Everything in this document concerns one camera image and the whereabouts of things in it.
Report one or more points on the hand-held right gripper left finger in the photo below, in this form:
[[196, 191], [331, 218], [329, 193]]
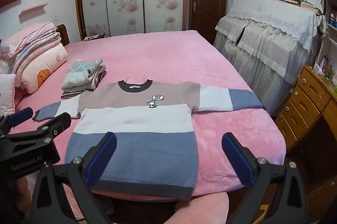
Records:
[[101, 158]]

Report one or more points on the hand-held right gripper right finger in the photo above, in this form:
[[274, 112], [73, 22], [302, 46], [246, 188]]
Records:
[[237, 158]]

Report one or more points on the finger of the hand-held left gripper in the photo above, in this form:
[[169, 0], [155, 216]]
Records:
[[55, 125], [19, 116]]

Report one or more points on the colour-block knit sweater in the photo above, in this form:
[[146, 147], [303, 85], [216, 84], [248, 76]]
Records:
[[137, 118]]

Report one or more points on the folded grey white clothes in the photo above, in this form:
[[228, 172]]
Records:
[[79, 71]]

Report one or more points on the dark grey folded garment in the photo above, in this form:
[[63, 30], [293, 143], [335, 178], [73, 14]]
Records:
[[71, 95]]

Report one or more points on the dark wooden headboard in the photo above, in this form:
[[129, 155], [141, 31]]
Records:
[[63, 34]]

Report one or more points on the wooden desk with drawers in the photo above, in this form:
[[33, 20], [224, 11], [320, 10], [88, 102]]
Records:
[[305, 97]]

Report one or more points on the lace-covered cabinet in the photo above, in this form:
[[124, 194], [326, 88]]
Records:
[[252, 55]]

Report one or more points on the pink bed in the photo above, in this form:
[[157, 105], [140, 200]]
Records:
[[158, 55]]

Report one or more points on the cluster of small bottles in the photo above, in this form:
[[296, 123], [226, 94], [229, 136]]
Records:
[[327, 66]]

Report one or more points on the white lace cover cloth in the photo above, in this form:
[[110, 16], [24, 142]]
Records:
[[273, 16]]

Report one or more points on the wooden bookshelf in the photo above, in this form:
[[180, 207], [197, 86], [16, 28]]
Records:
[[331, 37]]

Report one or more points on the pale wooden wall shelf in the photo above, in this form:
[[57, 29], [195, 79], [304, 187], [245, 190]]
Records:
[[33, 9]]

